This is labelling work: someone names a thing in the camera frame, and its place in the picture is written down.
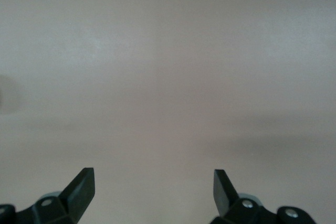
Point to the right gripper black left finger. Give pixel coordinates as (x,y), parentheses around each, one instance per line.
(76,200)

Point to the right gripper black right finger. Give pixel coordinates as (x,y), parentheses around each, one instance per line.
(225,200)

